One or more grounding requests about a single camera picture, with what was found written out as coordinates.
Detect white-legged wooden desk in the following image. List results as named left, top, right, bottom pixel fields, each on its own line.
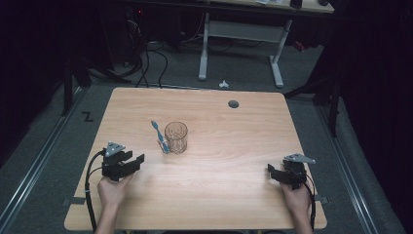
left=198, top=0, right=335, bottom=90

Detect metal floor rail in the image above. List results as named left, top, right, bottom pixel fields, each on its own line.
left=0, top=87, right=86, bottom=230
left=316, top=105, right=380, bottom=234

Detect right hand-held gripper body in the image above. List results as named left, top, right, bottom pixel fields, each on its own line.
left=283, top=153, right=317, bottom=191

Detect black floor cables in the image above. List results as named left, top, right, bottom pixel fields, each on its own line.
left=134, top=42, right=169, bottom=89

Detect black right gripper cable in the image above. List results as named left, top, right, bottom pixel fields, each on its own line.
left=303, top=174, right=318, bottom=232

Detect dark computer tower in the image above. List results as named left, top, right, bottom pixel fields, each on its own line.
left=125, top=6, right=148, bottom=67

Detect person's left hand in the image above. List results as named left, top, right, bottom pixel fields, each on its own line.
left=96, top=175, right=134, bottom=210

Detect person's right hand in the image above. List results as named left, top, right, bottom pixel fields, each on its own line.
left=280, top=181, right=312, bottom=218

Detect blue toothbrush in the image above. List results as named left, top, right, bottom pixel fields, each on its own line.
left=150, top=120, right=171, bottom=155

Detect clear glass mug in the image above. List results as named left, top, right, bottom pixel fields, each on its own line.
left=158, top=121, right=189, bottom=155

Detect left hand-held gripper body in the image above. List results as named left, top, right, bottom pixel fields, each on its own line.
left=101, top=141, right=131, bottom=182

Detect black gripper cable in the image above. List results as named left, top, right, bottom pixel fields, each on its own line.
left=84, top=149, right=107, bottom=233
left=303, top=174, right=318, bottom=232

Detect black metal stand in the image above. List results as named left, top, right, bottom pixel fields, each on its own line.
left=60, top=55, right=131, bottom=117
left=283, top=74, right=343, bottom=138

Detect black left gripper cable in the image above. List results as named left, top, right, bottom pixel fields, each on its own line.
left=84, top=149, right=107, bottom=233

